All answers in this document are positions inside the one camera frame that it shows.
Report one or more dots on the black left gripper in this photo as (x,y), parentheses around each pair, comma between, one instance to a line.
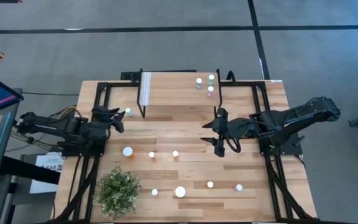
(104,118)

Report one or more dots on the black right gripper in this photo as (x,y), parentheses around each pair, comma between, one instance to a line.
(235,129)

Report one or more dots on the green medicine bottle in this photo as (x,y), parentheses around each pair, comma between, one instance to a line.
(128,111)
(211,77)

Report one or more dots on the large orange medicine bottle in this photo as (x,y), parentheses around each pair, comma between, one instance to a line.
(127,151)

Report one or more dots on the clear grey medicine bottle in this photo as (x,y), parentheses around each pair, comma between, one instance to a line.
(199,81)

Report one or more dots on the large white-capped medicine bottle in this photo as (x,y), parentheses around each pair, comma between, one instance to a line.
(180,191)

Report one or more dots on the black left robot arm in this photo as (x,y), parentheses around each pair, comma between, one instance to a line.
(51,124)

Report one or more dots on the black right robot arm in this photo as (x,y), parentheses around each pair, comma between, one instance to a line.
(291,119)

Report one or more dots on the wooden shelf with black legs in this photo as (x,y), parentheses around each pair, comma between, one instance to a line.
(172,93)

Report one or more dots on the black power strip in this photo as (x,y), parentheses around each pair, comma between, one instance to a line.
(130,75)

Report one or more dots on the green artificial potted plant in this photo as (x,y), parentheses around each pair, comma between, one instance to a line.
(117,193)

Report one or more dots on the small white label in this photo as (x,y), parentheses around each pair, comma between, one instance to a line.
(277,81)

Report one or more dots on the white printed paper sheet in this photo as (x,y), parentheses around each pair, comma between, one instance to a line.
(47,168)

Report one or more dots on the black cart base beam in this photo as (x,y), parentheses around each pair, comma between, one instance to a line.
(30,171)

